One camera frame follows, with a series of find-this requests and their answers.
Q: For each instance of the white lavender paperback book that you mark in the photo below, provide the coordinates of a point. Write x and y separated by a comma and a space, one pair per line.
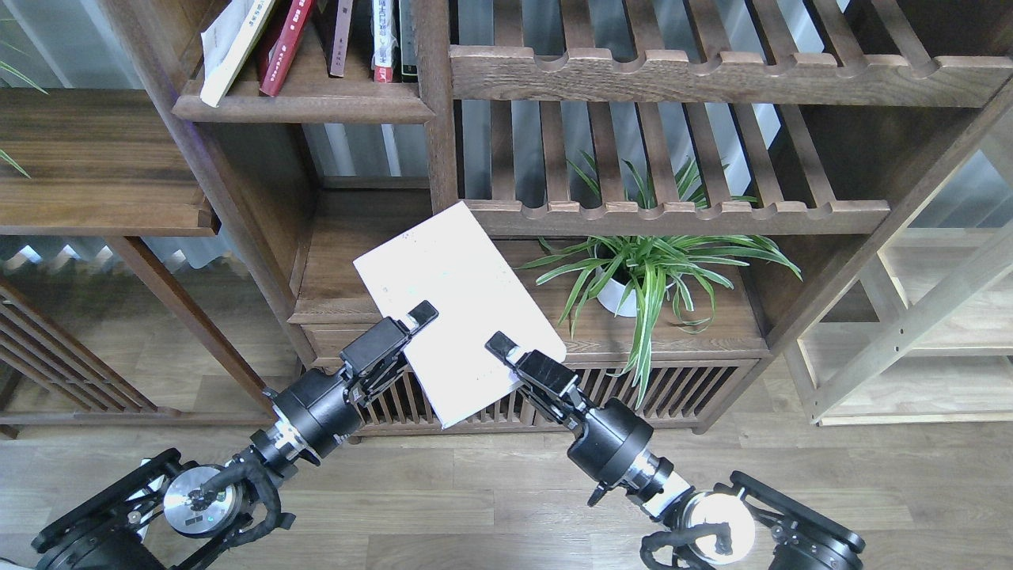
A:
450, 262

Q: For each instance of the yellow-green cover book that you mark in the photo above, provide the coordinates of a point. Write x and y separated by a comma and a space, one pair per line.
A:
228, 43

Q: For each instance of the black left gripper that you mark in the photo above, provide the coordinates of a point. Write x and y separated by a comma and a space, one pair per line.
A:
318, 412

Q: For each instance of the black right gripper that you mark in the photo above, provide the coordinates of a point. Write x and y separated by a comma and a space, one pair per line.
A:
610, 440

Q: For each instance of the green spider plant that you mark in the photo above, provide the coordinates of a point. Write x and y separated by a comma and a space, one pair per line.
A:
652, 271

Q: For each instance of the dark slatted wooden rack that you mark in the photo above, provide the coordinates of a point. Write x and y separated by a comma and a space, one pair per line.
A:
42, 351

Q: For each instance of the green leaves at left edge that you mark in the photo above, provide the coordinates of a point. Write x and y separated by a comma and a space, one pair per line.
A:
12, 96

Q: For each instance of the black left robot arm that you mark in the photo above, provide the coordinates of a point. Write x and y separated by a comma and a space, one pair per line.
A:
236, 503

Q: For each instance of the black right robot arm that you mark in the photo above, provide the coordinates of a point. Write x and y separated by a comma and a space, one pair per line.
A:
703, 529

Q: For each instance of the dark upright book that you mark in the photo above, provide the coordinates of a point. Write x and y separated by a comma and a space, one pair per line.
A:
407, 58

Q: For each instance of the red paperback book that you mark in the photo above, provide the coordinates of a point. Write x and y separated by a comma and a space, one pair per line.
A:
280, 42

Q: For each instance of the white red upright book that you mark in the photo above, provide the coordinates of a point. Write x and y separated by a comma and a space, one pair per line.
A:
383, 25

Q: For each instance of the white plant pot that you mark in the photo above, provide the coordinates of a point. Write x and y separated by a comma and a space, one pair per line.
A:
611, 296

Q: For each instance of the dark wooden bookshelf cabinet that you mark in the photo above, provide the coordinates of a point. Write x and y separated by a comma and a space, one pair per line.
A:
824, 125

